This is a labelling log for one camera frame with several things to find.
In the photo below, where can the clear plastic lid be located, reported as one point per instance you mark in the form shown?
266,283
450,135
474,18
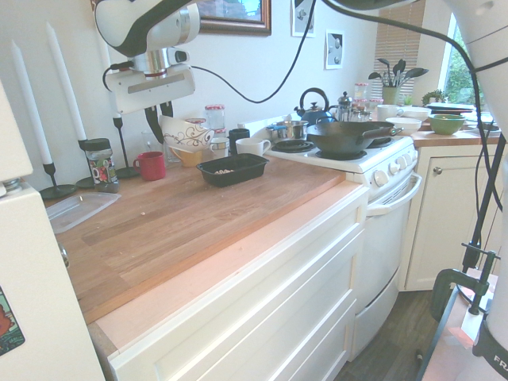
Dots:
75,210

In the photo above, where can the green utensil crock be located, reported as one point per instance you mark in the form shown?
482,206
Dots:
390,96

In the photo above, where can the pink topped robot table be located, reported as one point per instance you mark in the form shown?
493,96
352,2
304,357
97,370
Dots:
456,349

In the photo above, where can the black stand pole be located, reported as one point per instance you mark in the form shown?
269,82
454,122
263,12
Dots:
482,214

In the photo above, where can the small jar red checkered lid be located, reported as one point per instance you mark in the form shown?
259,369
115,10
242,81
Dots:
197,121
220,132

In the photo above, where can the short black candle holder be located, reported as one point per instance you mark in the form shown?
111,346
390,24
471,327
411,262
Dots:
55,190

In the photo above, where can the short white taper candle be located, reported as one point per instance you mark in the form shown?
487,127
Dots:
29,103

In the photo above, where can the red mug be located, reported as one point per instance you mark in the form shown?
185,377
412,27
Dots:
152,168

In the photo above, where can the white door cabinet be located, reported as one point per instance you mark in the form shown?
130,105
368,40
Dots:
440,222

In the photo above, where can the colourful fridge magnet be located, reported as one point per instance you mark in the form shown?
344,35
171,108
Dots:
10,325

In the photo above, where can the white refrigerator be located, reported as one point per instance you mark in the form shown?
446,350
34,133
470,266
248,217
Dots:
47,285

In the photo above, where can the clear drinking glass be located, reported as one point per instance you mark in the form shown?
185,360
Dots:
171,155
151,143

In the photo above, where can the spice jar with black lid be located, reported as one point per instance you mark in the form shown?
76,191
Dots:
101,170

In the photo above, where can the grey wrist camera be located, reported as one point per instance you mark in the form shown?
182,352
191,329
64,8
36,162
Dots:
179,55

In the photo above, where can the white mug with patterned band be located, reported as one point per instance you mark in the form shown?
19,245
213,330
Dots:
220,148

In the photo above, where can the tall jar red checkered lid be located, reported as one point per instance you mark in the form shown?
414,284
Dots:
215,117

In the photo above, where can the black kitchen utensil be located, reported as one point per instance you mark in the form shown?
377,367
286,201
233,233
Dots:
416,72
383,63
375,75
399,67

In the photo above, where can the small green plant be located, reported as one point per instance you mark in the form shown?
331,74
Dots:
432,96

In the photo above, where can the glass french press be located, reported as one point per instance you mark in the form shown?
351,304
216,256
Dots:
345,109

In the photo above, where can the large white mug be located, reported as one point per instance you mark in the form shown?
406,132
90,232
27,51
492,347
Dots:
252,147

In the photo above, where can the cereal pieces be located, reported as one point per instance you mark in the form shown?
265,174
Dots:
224,171

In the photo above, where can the white drawer cabinet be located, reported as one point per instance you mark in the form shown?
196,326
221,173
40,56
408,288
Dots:
258,309

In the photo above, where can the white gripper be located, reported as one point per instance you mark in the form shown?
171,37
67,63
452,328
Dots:
155,89

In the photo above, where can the large black and white photo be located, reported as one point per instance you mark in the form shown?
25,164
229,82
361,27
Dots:
303,20

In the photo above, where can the medium white taper candle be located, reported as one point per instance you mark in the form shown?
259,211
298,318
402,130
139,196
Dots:
65,83

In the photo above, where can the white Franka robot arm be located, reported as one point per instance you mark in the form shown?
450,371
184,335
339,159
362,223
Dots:
115,24

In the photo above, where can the black wok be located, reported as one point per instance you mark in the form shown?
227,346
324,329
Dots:
337,141

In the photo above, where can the green metal clamp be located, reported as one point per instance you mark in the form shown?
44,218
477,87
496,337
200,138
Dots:
440,285

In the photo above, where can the small black and white photo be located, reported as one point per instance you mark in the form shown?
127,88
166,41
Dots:
334,49

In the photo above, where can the black mug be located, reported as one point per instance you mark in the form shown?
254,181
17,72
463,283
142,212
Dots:
236,135

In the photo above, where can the wooden window blind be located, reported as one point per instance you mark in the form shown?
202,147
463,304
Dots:
399,47

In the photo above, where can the white bowl with swirl pattern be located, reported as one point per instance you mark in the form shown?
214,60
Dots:
186,137

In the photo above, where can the tall black candle holder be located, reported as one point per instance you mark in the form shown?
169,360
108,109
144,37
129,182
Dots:
125,171

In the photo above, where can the black plastic food container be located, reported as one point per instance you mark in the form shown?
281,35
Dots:
242,174

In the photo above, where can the yellow mug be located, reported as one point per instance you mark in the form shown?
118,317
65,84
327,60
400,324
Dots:
190,158

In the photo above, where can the white kitchen stove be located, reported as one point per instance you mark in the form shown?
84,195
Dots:
385,246

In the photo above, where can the green bowl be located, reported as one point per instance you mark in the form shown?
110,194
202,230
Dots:
446,125

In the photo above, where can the wide white bowl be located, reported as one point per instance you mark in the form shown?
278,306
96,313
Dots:
416,113

